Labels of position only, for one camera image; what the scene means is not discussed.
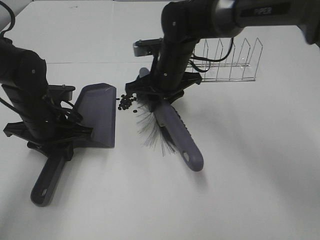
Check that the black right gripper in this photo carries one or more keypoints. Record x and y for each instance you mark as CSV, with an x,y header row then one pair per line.
x,y
167,75

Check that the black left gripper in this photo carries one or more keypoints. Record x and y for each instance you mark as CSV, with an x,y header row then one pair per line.
x,y
44,122

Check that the purple brush with black bristles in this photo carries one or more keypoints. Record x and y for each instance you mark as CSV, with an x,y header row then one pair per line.
x,y
163,127

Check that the pile of coffee beans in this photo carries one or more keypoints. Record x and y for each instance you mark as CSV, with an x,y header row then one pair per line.
x,y
125,101

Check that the purple plastic dustpan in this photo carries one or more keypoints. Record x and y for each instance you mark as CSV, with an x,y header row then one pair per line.
x,y
97,105

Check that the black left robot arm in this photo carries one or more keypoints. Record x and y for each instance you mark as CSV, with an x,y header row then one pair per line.
x,y
23,69

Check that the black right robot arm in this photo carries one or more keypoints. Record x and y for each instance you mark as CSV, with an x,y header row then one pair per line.
x,y
184,23

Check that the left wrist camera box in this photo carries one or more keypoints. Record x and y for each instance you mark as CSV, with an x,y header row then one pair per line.
x,y
61,92

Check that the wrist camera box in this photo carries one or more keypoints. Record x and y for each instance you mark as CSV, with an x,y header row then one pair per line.
x,y
61,92
149,47

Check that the chrome wire dish rack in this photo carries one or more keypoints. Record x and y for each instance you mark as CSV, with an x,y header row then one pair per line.
x,y
239,63

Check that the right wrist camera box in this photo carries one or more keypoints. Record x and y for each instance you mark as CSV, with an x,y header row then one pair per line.
x,y
149,47

